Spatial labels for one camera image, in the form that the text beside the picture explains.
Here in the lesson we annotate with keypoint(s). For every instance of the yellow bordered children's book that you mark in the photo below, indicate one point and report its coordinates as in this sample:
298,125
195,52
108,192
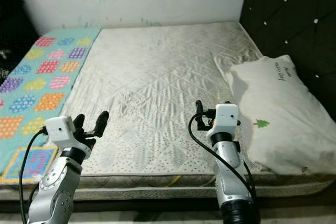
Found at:
31,165

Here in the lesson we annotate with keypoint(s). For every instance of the teal blanket with colourful shapes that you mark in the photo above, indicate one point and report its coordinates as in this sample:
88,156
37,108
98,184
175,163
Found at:
52,77

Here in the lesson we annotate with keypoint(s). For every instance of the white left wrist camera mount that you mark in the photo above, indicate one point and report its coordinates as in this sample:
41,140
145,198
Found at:
59,128

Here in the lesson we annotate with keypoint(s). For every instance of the black tufted headboard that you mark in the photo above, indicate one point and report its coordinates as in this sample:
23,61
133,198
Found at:
289,14

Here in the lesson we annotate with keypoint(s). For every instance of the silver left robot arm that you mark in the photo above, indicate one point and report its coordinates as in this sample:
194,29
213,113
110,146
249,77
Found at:
55,192

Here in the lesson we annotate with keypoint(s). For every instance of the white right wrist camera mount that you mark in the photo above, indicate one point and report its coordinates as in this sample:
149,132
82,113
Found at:
226,118

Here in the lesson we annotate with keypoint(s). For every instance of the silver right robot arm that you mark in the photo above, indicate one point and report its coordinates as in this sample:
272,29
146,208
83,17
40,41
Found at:
233,182

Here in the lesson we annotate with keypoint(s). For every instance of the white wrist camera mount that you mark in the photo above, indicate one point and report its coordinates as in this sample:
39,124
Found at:
59,128
226,118

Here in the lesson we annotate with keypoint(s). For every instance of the thin grey patterned mattress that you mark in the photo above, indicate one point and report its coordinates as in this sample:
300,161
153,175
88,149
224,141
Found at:
163,192

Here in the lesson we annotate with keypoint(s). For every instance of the thick grey patterned mattress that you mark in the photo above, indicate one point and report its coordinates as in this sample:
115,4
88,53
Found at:
157,87

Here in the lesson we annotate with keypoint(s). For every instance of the white pillow with tree print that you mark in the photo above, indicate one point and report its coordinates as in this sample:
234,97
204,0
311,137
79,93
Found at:
289,114

